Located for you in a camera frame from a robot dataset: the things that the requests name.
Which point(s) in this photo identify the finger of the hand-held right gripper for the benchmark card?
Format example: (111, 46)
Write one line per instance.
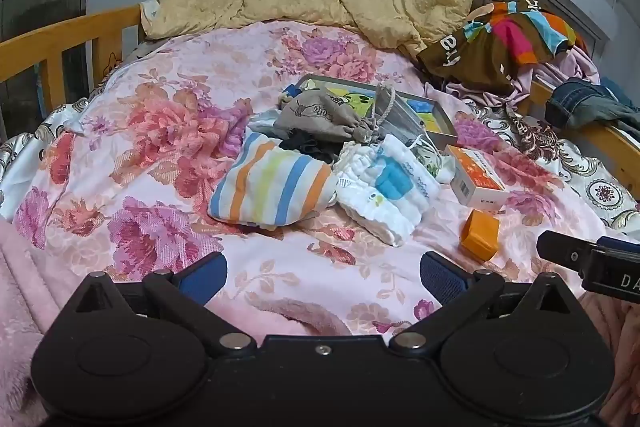
(562, 249)

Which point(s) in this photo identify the pink floral bed sheet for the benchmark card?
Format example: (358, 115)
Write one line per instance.
(150, 107)

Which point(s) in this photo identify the light pink cloth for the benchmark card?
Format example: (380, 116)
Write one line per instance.
(585, 67)

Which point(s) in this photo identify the brown colourful striped garment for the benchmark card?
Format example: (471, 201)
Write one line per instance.
(475, 62)

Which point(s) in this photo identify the cartoon print tray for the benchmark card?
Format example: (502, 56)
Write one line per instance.
(431, 116)

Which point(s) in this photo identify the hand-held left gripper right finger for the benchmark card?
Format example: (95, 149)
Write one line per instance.
(442, 279)

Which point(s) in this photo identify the white and orange box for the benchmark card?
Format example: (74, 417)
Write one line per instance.
(475, 182)

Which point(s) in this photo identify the wooden bed frame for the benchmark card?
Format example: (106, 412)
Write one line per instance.
(50, 42)

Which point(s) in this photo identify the black cloth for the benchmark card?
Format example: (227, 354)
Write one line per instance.
(312, 148)

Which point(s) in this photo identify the pink fleece blanket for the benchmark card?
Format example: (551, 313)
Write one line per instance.
(20, 287)

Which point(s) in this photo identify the blue jeans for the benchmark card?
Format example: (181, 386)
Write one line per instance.
(575, 102)

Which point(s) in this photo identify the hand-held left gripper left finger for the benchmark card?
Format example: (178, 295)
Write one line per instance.
(202, 279)

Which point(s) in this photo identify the white gauze cloth blue print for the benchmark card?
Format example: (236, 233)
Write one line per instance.
(385, 202)

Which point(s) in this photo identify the striped cloth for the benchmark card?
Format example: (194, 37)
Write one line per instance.
(270, 187)

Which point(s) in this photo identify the small orange box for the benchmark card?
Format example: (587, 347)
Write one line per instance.
(480, 237)

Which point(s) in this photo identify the grey face masks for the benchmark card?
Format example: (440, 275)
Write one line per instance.
(402, 119)

